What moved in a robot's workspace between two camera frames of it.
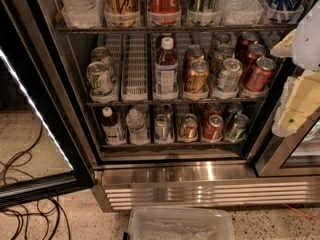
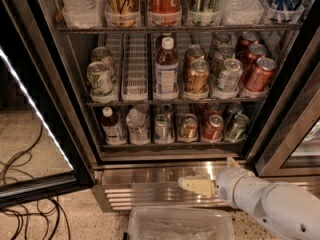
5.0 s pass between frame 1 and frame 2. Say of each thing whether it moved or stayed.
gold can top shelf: stayed
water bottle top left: stayed
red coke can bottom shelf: stayed
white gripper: moved
